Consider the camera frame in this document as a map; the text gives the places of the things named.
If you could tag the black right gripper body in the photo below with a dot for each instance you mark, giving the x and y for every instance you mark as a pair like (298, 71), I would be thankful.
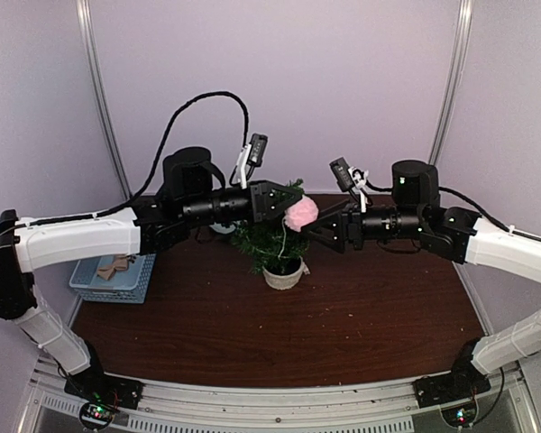
(356, 234)

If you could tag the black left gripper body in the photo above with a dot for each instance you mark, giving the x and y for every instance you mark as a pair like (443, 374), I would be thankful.
(258, 207)

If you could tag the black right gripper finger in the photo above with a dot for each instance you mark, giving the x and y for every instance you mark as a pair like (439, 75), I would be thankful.
(327, 230)
(333, 209)

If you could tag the pink pompom ornament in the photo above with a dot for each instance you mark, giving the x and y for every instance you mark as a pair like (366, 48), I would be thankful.
(301, 214)

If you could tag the small green christmas tree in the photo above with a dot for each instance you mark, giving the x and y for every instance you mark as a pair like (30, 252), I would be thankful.
(277, 252)

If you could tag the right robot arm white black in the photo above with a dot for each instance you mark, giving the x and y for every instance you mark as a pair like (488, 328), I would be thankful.
(459, 235)

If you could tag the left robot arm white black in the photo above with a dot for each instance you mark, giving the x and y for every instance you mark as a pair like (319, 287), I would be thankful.
(146, 225)

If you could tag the light blue flower plate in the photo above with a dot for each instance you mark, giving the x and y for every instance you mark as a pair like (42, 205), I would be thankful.
(222, 229)

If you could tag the beige fabric bow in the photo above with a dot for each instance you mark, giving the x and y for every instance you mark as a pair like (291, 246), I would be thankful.
(118, 264)

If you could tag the light blue plastic basket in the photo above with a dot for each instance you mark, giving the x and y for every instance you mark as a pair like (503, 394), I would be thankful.
(128, 287)

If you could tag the right circuit board with leds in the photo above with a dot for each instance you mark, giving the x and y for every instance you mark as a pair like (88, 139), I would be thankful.
(460, 416)

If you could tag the circuit board with leds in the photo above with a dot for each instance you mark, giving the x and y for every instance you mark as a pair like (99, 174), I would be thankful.
(460, 416)
(94, 416)

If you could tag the left circuit board with leds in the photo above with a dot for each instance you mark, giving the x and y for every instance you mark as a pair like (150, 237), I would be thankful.
(94, 416)

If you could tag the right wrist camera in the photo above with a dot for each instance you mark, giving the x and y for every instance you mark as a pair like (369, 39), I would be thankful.
(352, 180)

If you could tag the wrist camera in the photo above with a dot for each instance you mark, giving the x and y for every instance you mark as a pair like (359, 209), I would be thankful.
(249, 159)
(352, 180)

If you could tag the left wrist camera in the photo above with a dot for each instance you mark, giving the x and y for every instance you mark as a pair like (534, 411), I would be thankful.
(249, 159)

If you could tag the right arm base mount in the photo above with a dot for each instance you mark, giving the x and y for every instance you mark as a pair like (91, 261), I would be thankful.
(462, 382)

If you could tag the front aluminium rail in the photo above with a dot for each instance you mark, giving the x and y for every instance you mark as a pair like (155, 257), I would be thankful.
(389, 406)

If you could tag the right aluminium frame post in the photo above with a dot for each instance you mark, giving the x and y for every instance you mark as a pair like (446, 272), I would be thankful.
(462, 37)

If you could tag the aluminium frame post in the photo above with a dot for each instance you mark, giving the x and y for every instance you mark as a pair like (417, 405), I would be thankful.
(462, 37)
(89, 41)

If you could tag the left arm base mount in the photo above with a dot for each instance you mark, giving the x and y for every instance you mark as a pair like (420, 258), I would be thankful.
(114, 392)

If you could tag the left aluminium frame post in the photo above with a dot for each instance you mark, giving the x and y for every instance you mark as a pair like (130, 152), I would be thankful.
(89, 41)

